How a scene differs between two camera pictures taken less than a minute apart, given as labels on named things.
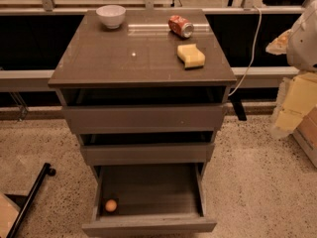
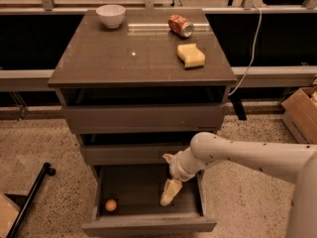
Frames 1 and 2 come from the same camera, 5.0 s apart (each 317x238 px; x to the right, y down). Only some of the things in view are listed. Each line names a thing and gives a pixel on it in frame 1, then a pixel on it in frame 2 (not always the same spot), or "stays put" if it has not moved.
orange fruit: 111,205 stays put
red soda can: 180,26 stays put
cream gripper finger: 279,46 -> 171,188
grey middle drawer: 148,148 stays put
